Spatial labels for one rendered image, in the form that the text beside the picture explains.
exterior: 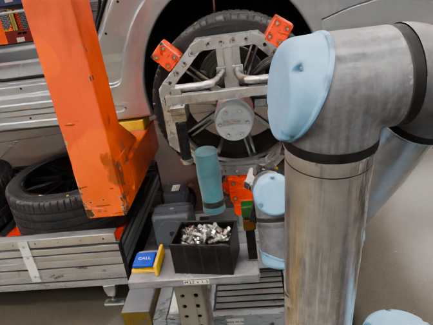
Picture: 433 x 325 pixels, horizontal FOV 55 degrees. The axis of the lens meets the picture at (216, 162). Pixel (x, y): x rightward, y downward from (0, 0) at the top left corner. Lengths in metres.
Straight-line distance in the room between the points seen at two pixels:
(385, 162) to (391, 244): 1.61
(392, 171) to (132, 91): 1.51
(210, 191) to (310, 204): 1.05
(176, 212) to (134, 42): 0.77
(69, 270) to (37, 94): 0.84
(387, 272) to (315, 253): 1.52
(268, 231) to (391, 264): 1.24
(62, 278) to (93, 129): 0.79
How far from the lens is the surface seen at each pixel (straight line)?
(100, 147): 1.54
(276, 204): 0.93
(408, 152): 0.63
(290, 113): 0.44
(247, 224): 1.32
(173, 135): 1.61
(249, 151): 1.73
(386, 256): 2.18
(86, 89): 1.49
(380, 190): 0.73
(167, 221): 1.82
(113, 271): 1.94
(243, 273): 1.36
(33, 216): 2.07
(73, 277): 2.03
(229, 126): 1.43
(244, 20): 1.58
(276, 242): 0.96
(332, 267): 0.60
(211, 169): 1.51
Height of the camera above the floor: 1.32
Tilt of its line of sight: 24 degrees down
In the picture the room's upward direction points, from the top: 8 degrees counter-clockwise
